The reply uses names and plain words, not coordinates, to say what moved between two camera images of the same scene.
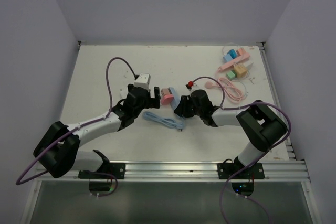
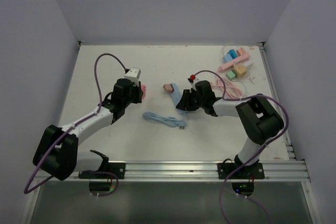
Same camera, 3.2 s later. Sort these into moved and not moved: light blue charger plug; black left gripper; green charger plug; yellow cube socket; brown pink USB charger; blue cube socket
Moved: brown pink USB charger; black left gripper
Not moved: yellow cube socket; light blue charger plug; blue cube socket; green charger plug
